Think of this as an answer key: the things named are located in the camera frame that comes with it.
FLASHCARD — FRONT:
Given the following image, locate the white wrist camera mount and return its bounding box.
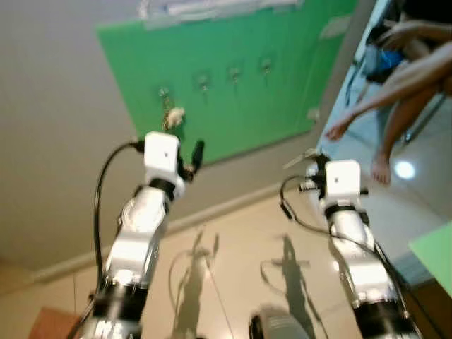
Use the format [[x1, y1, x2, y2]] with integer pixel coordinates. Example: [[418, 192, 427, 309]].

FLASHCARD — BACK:
[[143, 132, 186, 196], [323, 160, 365, 210]]

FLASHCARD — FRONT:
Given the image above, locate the long clear tape strip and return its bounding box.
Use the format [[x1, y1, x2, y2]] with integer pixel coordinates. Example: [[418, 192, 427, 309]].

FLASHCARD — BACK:
[[137, 0, 305, 30]]

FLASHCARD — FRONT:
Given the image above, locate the short clear tape strip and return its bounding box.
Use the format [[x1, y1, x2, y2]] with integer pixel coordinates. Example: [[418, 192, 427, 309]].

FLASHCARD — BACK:
[[321, 16, 352, 40]]

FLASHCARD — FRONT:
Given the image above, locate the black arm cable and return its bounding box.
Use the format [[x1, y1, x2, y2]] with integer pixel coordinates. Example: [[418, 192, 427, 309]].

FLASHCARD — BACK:
[[278, 174, 428, 339], [90, 138, 148, 297]]

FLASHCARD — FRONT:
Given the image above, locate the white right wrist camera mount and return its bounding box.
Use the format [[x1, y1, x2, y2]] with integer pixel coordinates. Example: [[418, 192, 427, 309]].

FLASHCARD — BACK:
[[323, 160, 365, 210]]

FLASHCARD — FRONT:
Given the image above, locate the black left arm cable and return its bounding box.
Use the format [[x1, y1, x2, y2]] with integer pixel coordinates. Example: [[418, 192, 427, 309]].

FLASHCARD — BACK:
[[90, 138, 148, 297]]

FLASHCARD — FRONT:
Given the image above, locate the clear adhesive metal hook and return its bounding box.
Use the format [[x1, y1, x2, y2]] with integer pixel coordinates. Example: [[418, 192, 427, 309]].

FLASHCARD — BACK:
[[155, 85, 174, 107], [196, 73, 213, 103], [258, 58, 275, 85], [226, 66, 243, 93]]

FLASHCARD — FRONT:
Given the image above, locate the blue cloth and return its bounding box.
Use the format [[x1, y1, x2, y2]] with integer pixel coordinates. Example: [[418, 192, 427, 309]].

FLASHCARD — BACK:
[[374, 47, 408, 83]]

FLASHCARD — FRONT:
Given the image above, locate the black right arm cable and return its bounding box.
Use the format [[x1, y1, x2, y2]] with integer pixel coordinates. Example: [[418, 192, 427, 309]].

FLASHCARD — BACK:
[[278, 174, 428, 339]]

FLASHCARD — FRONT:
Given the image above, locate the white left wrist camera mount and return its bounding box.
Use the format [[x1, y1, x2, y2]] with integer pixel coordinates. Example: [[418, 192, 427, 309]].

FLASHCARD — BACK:
[[143, 132, 186, 196]]

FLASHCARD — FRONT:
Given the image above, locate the brown floor mat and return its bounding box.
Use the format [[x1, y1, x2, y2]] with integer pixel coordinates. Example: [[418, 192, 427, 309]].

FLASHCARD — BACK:
[[28, 307, 79, 339]]

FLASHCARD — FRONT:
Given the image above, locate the white plush keychain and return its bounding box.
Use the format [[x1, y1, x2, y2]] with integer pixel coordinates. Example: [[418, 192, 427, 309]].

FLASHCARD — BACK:
[[162, 105, 186, 133]]

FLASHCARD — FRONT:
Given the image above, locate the green wall board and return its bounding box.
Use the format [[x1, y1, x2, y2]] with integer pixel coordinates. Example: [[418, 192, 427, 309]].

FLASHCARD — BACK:
[[95, 0, 360, 167]]

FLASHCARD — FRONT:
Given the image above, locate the brown cardboard table base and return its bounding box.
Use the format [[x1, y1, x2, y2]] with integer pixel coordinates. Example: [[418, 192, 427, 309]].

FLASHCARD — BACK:
[[412, 278, 452, 339]]

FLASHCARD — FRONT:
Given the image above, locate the metal frame chair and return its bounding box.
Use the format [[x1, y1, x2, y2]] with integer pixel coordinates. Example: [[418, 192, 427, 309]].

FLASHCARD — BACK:
[[349, 14, 452, 146]]

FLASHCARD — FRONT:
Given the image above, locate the grey right robot leg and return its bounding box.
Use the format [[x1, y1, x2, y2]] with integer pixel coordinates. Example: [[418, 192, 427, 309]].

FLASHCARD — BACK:
[[248, 304, 312, 339]]

